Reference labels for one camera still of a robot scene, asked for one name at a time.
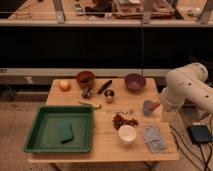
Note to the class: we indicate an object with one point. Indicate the small metal fork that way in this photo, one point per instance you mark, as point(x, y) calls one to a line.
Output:
point(128, 112)

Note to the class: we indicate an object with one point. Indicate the wooden table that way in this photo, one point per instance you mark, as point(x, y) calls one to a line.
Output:
point(106, 146)

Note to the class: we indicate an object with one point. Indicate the green sponge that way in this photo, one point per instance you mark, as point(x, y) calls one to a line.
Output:
point(65, 132)

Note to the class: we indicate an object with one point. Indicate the orange fruit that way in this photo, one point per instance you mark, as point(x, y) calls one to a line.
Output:
point(64, 85)

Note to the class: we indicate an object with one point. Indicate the grey folded cloth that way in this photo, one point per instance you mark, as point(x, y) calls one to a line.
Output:
point(152, 137)

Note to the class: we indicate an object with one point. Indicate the brown bowl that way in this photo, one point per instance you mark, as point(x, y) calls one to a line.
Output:
point(85, 79)

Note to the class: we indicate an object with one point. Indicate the green plastic tray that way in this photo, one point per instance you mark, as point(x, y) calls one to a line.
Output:
point(43, 136)

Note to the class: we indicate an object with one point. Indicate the purple bowl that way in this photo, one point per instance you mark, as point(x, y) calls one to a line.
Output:
point(135, 82)

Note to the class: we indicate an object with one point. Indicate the wooden handled utensil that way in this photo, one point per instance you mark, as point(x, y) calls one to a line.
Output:
point(93, 105)

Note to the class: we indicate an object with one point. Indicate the black foot pedal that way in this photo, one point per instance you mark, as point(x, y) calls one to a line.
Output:
point(199, 134)

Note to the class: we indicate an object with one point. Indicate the black handled knife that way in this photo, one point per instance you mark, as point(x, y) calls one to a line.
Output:
point(104, 87)

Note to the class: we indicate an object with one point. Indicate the dark metal can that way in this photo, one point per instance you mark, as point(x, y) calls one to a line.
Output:
point(87, 93)

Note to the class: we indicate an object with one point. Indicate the white bowl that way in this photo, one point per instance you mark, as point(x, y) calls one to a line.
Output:
point(127, 134)

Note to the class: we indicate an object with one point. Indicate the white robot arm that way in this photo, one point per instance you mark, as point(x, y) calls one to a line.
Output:
point(186, 83)

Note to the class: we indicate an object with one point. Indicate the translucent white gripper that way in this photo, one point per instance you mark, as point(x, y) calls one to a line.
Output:
point(168, 116)

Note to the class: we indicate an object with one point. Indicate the small metal cup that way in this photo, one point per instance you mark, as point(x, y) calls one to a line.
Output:
point(109, 95)

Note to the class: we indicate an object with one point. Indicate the bunch of dark grapes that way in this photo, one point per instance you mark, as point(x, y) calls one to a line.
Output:
point(119, 121)

